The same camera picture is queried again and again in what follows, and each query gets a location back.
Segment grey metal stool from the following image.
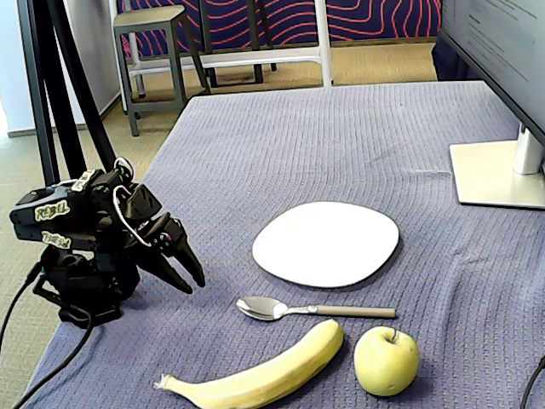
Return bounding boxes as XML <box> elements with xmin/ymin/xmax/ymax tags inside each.
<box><xmin>112</xmin><ymin>4</ymin><xmax>210</xmax><ymax>137</ymax></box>

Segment black cable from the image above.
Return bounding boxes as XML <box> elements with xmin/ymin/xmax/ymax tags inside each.
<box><xmin>11</xmin><ymin>304</ymin><xmax>95</xmax><ymax>409</ymax></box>
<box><xmin>521</xmin><ymin>355</ymin><xmax>545</xmax><ymax>409</ymax></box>
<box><xmin>0</xmin><ymin>262</ymin><xmax>43</xmax><ymax>354</ymax></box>

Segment black tripod legs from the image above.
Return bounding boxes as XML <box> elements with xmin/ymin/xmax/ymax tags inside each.
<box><xmin>16</xmin><ymin>0</ymin><xmax>118</xmax><ymax>187</ymax></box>

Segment blue panel with red waves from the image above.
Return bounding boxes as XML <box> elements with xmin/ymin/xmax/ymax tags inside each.
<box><xmin>117</xmin><ymin>0</ymin><xmax>444</xmax><ymax>59</ymax></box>

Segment monitor with silver stand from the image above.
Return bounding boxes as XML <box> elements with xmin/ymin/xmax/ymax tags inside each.
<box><xmin>438</xmin><ymin>0</ymin><xmax>545</xmax><ymax>210</ymax></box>

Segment blue-grey knitted tablecloth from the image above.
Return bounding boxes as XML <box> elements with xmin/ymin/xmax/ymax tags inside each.
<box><xmin>16</xmin><ymin>79</ymin><xmax>545</xmax><ymax>409</ymax></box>

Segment green apple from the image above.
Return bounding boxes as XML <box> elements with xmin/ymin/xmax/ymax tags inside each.
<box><xmin>353</xmin><ymin>325</ymin><xmax>422</xmax><ymax>397</ymax></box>

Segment dark metal legs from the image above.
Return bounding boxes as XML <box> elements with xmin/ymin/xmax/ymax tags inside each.
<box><xmin>198</xmin><ymin>0</ymin><xmax>278</xmax><ymax>89</ymax></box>

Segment metal spoon with grey handle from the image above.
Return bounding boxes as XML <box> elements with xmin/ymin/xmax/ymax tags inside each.
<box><xmin>236</xmin><ymin>296</ymin><xmax>397</xmax><ymax>322</ymax></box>

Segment white plate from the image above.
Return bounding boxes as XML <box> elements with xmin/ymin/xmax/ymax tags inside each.
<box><xmin>251</xmin><ymin>201</ymin><xmax>401</xmax><ymax>289</ymax></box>

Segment yellow banana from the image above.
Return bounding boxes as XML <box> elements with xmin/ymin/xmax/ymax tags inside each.
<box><xmin>153</xmin><ymin>317</ymin><xmax>345</xmax><ymax>409</ymax></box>

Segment white metal frame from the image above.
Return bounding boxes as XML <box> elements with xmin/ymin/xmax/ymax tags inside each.
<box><xmin>108</xmin><ymin>0</ymin><xmax>335</xmax><ymax>114</ymax></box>

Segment white gripper wire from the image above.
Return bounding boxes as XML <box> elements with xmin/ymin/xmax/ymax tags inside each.
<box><xmin>112</xmin><ymin>157</ymin><xmax>154</xmax><ymax>248</ymax></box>

